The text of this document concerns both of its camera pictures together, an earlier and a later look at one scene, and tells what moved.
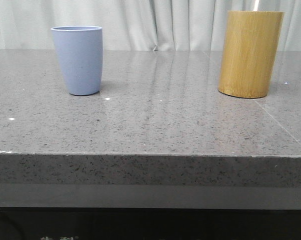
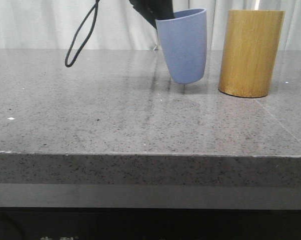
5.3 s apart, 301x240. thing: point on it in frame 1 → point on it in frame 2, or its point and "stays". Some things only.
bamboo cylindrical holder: x=250 y=52 stays
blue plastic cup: x=81 y=50 → x=184 y=40
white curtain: x=140 y=24 stays
